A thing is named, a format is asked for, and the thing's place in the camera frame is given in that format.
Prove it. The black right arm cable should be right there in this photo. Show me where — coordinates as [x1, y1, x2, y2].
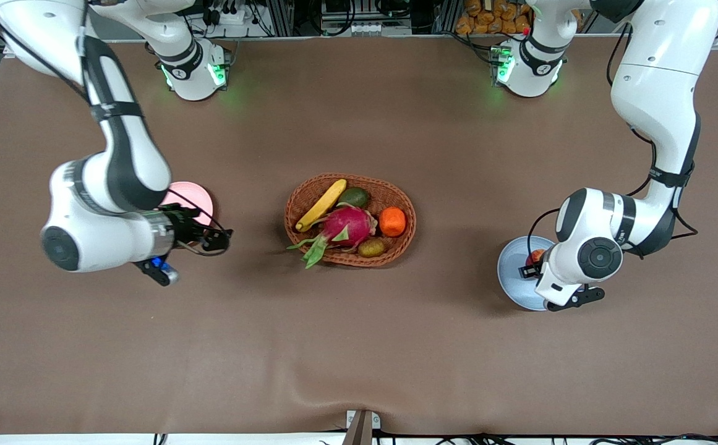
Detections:
[0, 0, 231, 258]

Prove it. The metal table clamp bracket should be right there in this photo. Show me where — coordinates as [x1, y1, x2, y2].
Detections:
[345, 409, 382, 445]

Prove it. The orange snack packets pile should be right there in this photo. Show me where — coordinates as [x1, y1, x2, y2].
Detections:
[456, 0, 531, 35]

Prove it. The yellow banana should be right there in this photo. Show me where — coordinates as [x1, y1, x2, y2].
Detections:
[295, 179, 348, 233]

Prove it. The orange mandarin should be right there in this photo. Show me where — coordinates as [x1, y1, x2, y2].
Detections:
[378, 206, 408, 238]

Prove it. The black electronics rack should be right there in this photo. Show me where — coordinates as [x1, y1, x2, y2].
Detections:
[294, 0, 447, 36]

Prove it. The pink round plate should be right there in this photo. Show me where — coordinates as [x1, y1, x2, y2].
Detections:
[161, 181, 215, 227]

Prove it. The green avocado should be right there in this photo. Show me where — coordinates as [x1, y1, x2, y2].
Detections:
[338, 187, 371, 210]

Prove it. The brown table cover mat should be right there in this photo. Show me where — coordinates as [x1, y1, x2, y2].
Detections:
[0, 36, 718, 436]

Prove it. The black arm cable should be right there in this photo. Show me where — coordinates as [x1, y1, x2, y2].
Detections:
[526, 22, 699, 261]
[0, 0, 231, 258]

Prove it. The white power strip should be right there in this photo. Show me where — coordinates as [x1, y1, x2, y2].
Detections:
[207, 5, 262, 25]

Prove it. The pink dragon fruit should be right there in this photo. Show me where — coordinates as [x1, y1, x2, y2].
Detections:
[288, 203, 379, 269]

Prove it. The brown wicker basket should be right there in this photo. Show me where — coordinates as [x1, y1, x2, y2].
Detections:
[284, 172, 417, 268]

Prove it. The light blue round plate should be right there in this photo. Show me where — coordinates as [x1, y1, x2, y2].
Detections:
[497, 235, 558, 312]

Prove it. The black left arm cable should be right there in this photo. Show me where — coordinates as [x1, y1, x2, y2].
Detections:
[526, 22, 699, 261]

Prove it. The brown green kiwi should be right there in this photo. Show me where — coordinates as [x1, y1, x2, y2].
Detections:
[357, 237, 387, 259]

